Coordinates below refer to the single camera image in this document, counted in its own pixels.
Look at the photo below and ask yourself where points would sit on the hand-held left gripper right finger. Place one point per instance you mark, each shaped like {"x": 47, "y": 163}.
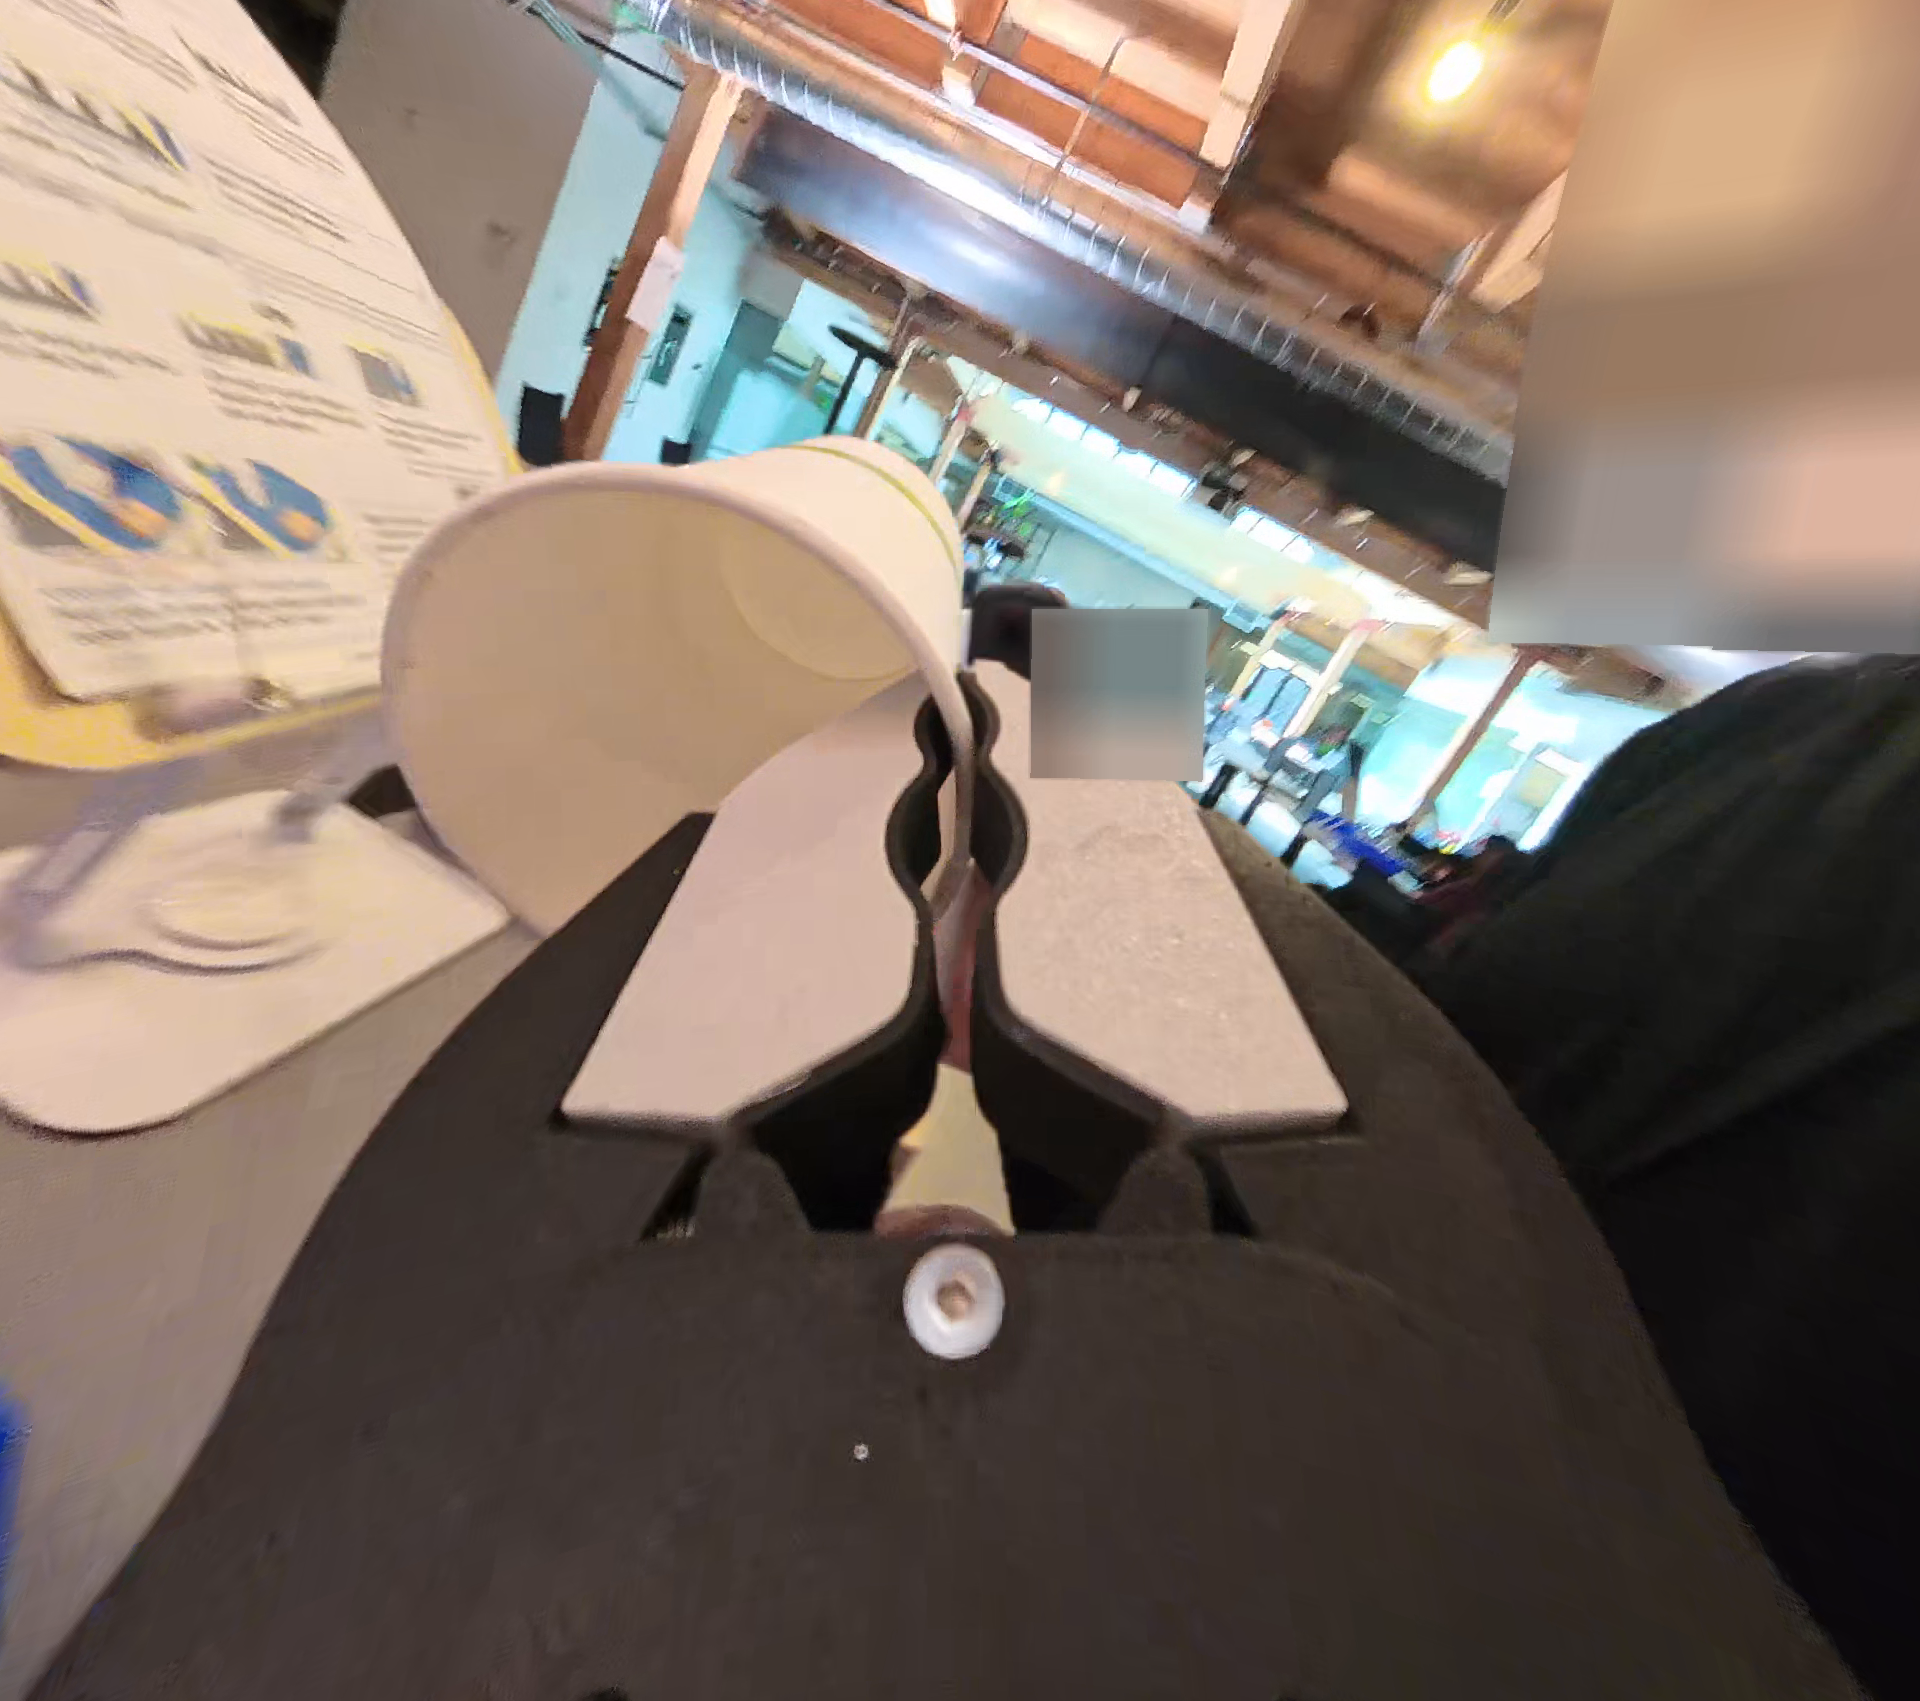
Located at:
{"x": 1155, "y": 951}

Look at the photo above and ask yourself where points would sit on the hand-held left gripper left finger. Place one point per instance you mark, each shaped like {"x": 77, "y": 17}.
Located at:
{"x": 750, "y": 968}

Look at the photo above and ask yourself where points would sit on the blue plastic bin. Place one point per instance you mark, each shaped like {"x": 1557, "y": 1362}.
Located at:
{"x": 9, "y": 1469}

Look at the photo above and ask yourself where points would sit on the round ceiling lamp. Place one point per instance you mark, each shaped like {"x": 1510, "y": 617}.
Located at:
{"x": 1452, "y": 69}

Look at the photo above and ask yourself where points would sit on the clear plastic stand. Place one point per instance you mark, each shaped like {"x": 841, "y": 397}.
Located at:
{"x": 194, "y": 877}

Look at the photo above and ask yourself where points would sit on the printed poster board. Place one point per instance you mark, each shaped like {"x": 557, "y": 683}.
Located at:
{"x": 194, "y": 277}

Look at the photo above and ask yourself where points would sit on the black round bar table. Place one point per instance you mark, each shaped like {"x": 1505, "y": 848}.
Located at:
{"x": 861, "y": 368}

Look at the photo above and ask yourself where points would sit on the white paper cup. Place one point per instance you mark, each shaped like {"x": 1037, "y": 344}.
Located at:
{"x": 631, "y": 668}

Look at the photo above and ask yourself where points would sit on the silver ceiling duct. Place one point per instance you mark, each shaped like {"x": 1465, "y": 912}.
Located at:
{"x": 961, "y": 157}

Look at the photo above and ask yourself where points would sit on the person's black clothing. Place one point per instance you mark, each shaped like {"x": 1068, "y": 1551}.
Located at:
{"x": 1724, "y": 1011}

